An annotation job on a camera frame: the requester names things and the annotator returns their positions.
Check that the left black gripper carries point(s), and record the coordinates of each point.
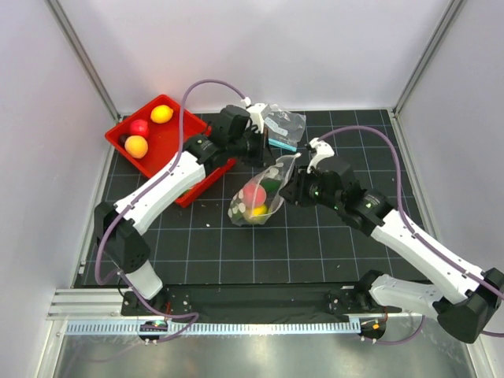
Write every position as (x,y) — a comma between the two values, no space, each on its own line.
(264,157)

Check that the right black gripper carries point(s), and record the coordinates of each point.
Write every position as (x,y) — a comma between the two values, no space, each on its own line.
(296,187)

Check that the green toy cucumber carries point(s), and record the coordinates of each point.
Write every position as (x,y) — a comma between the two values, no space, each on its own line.
(270,185)

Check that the pink toy peach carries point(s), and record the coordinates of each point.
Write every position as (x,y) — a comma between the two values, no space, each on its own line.
(254,195)

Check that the white-spotted clear zip bag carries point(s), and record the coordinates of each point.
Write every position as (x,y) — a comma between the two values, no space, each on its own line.
(284,166)

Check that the small yellow-green toy fruit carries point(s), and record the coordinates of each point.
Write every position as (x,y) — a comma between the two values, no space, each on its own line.
(258,213)

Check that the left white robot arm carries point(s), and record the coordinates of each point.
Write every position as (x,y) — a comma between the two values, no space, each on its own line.
(120,227)

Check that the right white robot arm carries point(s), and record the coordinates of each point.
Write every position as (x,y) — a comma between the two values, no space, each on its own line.
(459,295)

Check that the blue-zipper clear zip bag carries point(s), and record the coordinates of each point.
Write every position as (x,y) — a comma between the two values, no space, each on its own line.
(286,128)

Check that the yellow toy lemon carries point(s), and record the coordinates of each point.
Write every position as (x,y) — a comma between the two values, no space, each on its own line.
(161,114)

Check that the red plastic tray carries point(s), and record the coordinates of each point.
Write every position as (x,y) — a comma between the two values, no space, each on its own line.
(162,145)

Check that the red toy apple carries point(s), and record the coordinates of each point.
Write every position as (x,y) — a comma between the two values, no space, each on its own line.
(140,128)

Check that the orange toy fruit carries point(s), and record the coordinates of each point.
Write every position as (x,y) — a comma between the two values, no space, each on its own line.
(136,146)

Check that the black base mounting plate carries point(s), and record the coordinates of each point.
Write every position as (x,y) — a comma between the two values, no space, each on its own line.
(263,303)

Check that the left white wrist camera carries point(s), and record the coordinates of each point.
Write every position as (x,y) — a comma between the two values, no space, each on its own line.
(258,112)

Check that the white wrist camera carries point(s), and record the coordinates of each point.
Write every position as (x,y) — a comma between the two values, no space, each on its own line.
(318,151)
(258,112)

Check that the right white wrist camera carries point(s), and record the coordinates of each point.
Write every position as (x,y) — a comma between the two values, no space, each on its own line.
(318,151)

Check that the slotted cable duct strip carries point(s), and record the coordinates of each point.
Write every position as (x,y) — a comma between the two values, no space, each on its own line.
(154,327)

